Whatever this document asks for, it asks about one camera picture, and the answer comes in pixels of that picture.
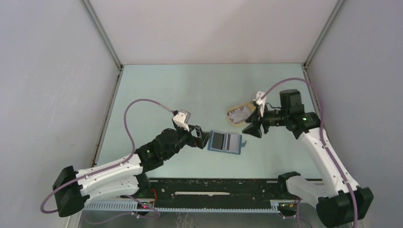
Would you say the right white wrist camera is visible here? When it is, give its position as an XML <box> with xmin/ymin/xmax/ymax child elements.
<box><xmin>252</xmin><ymin>91</ymin><xmax>266</xmax><ymax>117</ymax></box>

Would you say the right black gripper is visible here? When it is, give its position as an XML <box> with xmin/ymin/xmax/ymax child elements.
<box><xmin>241</xmin><ymin>103</ymin><xmax>287</xmax><ymax>139</ymax></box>

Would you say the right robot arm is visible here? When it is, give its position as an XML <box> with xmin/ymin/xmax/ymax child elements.
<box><xmin>242</xmin><ymin>89</ymin><xmax>374</xmax><ymax>228</ymax></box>

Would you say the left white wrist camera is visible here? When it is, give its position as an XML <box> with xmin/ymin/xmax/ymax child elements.
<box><xmin>172</xmin><ymin>109</ymin><xmax>191</xmax><ymax>132</ymax></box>

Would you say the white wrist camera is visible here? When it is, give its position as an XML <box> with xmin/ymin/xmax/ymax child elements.
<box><xmin>172</xmin><ymin>109</ymin><xmax>191</xmax><ymax>132</ymax></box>
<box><xmin>252</xmin><ymin>91</ymin><xmax>266</xmax><ymax>117</ymax></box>

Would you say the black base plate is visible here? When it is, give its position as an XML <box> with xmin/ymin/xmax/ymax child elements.
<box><xmin>133</xmin><ymin>178</ymin><xmax>297</xmax><ymax>209</ymax></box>

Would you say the white vip card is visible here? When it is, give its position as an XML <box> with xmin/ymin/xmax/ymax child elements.
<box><xmin>226</xmin><ymin>133</ymin><xmax>241</xmax><ymax>153</ymax></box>
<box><xmin>228</xmin><ymin>106</ymin><xmax>251</xmax><ymax>124</ymax></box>

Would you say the blue card holder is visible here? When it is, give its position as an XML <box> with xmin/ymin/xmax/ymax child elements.
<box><xmin>207</xmin><ymin>131</ymin><xmax>247</xmax><ymax>155</ymax></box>

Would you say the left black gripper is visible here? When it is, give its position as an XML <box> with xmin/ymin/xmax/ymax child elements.
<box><xmin>164</xmin><ymin>123</ymin><xmax>211</xmax><ymax>160</ymax></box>

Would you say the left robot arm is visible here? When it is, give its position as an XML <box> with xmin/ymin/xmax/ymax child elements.
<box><xmin>52</xmin><ymin>125</ymin><xmax>210</xmax><ymax>217</ymax></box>

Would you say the aluminium frame rail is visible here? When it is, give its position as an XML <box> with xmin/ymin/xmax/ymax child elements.
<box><xmin>72</xmin><ymin>179</ymin><xmax>360</xmax><ymax>204</ymax></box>

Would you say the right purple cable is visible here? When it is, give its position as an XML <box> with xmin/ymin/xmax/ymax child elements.
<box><xmin>258</xmin><ymin>77</ymin><xmax>360</xmax><ymax>228</ymax></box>

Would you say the beige oval tray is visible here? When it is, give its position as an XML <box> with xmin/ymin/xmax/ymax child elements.
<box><xmin>226</xmin><ymin>102</ymin><xmax>256</xmax><ymax>126</ymax></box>

